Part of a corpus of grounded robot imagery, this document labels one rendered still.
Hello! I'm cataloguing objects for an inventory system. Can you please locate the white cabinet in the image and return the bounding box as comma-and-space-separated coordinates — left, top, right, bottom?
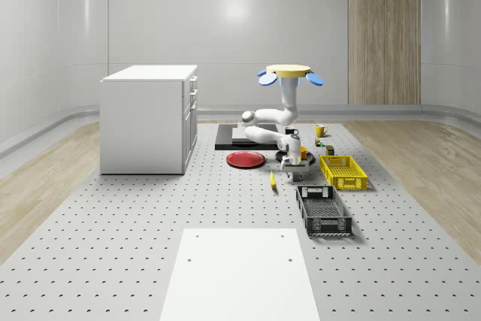
99, 65, 199, 176

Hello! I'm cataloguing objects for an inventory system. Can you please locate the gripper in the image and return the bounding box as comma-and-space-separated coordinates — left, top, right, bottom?
279, 156, 310, 183

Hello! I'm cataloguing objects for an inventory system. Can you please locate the red plate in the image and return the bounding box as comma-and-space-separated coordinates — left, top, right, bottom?
225, 150, 267, 169

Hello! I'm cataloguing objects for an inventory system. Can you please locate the dark grey basket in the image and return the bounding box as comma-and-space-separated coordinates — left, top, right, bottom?
295, 185, 354, 238

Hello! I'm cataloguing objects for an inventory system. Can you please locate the white board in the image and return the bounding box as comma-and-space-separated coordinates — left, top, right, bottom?
159, 228, 322, 321

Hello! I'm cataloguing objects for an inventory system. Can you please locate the yellow basket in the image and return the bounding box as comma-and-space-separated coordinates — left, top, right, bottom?
319, 155, 368, 191

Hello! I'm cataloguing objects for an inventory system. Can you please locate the black plate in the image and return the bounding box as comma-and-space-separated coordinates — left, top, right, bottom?
275, 150, 316, 166

